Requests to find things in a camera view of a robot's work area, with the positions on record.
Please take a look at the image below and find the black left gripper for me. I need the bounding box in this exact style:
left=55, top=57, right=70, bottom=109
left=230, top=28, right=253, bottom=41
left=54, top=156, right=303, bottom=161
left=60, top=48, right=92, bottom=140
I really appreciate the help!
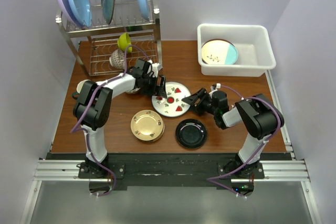
left=142, top=75, right=167, bottom=99

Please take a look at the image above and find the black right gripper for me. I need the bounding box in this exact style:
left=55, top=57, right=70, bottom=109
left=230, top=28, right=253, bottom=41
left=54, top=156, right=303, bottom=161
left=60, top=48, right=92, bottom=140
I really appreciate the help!
left=181, top=88, right=217, bottom=116

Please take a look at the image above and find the white floral bottom plate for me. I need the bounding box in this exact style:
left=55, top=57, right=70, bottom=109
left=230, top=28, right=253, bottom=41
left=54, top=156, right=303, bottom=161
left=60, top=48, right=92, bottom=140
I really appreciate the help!
left=152, top=82, right=191, bottom=118

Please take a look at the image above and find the black small plate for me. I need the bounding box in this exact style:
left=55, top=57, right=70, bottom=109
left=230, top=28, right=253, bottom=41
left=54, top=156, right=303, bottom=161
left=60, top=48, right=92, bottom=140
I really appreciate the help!
left=175, top=119, right=207, bottom=150

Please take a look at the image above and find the cream yellow small plate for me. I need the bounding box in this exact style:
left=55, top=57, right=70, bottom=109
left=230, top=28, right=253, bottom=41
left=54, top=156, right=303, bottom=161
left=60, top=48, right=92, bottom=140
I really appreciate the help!
left=130, top=110, right=164, bottom=142

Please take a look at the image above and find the cream and teal plate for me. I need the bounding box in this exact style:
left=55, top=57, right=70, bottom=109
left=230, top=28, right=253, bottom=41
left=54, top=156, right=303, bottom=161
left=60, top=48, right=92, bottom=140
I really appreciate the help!
left=201, top=41, right=238, bottom=65

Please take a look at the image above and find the red rimmed cream plate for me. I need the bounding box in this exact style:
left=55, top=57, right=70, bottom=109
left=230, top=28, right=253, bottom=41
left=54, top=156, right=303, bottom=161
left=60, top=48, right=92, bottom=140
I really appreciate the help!
left=206, top=38, right=234, bottom=46

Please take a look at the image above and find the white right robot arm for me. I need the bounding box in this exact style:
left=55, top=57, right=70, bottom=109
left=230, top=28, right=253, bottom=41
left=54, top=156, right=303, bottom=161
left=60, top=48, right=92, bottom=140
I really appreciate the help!
left=182, top=88, right=285, bottom=178

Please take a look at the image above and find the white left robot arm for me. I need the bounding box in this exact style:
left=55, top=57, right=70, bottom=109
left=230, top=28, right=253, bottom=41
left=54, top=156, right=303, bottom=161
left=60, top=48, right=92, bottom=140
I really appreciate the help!
left=71, top=59, right=166, bottom=178

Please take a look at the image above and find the white plastic bin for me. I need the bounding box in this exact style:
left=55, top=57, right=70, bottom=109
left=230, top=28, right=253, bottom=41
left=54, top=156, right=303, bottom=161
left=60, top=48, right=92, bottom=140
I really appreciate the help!
left=197, top=24, right=276, bottom=77

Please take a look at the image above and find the black floral patterned bowl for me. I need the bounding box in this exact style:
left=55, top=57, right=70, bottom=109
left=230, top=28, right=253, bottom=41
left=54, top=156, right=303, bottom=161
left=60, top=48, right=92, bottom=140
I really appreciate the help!
left=126, top=88, right=141, bottom=94

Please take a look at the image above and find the red patterned white bowl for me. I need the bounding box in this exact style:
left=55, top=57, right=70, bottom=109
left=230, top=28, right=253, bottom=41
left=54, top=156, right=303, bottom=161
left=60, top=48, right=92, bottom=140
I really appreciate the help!
left=109, top=49, right=125, bottom=70

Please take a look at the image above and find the steel dish rack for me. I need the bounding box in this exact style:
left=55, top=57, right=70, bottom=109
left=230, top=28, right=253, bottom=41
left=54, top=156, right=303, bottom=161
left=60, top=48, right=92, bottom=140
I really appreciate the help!
left=55, top=0, right=163, bottom=77

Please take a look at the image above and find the lime green bowl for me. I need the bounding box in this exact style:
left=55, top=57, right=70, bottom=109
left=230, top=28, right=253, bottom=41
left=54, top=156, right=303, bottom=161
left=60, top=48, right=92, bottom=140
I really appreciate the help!
left=117, top=33, right=132, bottom=53

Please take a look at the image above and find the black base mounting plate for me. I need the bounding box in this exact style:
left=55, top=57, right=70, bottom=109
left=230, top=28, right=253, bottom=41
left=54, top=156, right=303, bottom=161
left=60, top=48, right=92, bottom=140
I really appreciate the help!
left=78, top=152, right=266, bottom=191

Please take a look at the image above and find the dark green mug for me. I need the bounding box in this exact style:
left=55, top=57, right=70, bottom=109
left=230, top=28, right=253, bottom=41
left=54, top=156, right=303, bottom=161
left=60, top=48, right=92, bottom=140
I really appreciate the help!
left=71, top=79, right=89, bottom=100

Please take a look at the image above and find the light blue plate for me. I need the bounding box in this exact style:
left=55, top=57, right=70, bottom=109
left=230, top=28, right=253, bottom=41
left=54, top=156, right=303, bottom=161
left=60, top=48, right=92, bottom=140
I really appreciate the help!
left=68, top=0, right=92, bottom=27

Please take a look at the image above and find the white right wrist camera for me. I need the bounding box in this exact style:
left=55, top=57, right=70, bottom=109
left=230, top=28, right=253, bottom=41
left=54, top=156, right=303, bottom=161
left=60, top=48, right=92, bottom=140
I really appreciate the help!
left=210, top=83, right=221, bottom=93

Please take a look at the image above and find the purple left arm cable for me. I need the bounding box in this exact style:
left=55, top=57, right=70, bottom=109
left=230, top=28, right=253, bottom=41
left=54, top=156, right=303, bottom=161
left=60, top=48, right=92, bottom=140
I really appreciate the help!
left=70, top=45, right=153, bottom=201

